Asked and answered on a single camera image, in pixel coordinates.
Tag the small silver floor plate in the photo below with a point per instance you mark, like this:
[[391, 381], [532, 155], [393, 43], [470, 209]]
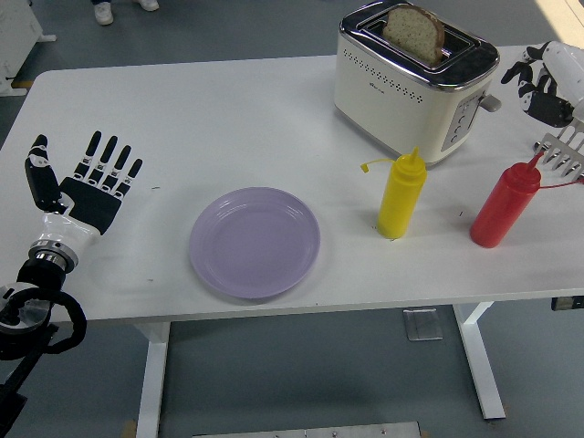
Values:
[[422, 325]]

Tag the cream and chrome toaster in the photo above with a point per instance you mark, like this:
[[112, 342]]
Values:
[[388, 105]]

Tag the purple round plate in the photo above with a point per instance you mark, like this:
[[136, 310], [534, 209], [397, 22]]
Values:
[[255, 242]]

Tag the slice of bread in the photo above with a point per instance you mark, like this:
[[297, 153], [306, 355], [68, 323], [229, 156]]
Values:
[[410, 32]]

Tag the person's foot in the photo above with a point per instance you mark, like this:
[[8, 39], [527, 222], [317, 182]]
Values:
[[148, 4], [104, 13]]

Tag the brown floor tape piece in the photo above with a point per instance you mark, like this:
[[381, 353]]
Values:
[[129, 430]]

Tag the long silver metal plate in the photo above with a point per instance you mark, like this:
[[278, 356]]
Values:
[[305, 431]]

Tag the black table control box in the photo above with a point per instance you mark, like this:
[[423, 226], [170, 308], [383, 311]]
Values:
[[568, 303]]

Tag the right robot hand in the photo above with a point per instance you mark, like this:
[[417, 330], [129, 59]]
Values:
[[568, 68]]

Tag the white table leg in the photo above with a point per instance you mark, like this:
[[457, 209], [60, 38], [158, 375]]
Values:
[[479, 365], [153, 374]]

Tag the white machine housing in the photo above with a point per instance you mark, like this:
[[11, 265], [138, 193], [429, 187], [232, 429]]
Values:
[[18, 41]]

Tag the red squeeze bottle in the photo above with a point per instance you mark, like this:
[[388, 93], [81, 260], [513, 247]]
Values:
[[502, 210]]

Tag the yellow squeeze bottle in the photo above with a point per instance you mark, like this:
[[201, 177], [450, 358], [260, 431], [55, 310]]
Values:
[[399, 201]]

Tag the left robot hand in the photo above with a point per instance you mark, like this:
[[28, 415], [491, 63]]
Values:
[[89, 205]]

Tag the silver metal toast rack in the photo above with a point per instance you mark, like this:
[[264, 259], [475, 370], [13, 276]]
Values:
[[568, 157]]

